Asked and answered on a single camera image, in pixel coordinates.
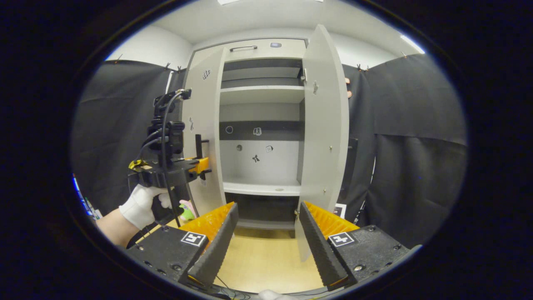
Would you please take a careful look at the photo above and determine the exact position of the pink plush toy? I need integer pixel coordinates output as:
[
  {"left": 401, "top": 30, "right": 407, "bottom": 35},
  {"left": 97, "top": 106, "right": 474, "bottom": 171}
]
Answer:
[{"left": 179, "top": 199, "right": 197, "bottom": 222}]

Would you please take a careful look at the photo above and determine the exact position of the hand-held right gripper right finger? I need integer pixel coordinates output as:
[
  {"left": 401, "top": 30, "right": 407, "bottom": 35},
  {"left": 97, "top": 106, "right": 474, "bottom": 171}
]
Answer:
[{"left": 299, "top": 201, "right": 422, "bottom": 291}]

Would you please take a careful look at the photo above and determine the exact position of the grey double-door shoe cabinet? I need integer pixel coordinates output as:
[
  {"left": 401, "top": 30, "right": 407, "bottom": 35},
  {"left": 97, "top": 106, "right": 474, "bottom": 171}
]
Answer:
[{"left": 183, "top": 37, "right": 309, "bottom": 238}]

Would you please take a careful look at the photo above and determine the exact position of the grey cabinet drawer front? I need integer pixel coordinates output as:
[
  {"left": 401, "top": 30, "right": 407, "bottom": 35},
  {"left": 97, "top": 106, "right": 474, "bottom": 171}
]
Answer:
[{"left": 196, "top": 38, "right": 308, "bottom": 63}]

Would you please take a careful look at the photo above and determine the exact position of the small ceiling light panel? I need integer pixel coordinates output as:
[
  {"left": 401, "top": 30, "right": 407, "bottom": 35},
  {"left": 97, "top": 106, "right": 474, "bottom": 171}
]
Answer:
[{"left": 401, "top": 35, "right": 426, "bottom": 55}]

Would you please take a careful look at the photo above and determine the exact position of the grey cabinet door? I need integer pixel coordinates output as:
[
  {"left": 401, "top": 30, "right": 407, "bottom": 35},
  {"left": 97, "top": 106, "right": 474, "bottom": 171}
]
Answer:
[
  {"left": 294, "top": 24, "right": 359, "bottom": 262},
  {"left": 182, "top": 47, "right": 227, "bottom": 217}
]

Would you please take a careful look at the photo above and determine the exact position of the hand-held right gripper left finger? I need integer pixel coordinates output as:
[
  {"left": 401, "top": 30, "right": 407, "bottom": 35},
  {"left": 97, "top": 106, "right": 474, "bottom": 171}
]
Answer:
[{"left": 125, "top": 202, "right": 240, "bottom": 288}]

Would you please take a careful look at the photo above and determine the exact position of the thin black cable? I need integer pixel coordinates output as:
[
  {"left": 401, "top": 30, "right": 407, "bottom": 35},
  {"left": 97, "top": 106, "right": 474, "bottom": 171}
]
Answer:
[{"left": 210, "top": 275, "right": 250, "bottom": 300}]

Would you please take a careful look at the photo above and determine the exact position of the long ceiling light panel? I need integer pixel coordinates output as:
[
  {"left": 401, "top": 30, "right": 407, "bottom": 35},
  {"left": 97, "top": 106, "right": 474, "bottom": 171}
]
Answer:
[{"left": 217, "top": 0, "right": 324, "bottom": 5}]

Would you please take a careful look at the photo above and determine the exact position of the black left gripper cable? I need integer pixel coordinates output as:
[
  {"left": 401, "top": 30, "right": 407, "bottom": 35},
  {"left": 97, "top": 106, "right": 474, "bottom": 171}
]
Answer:
[{"left": 160, "top": 90, "right": 186, "bottom": 229}]

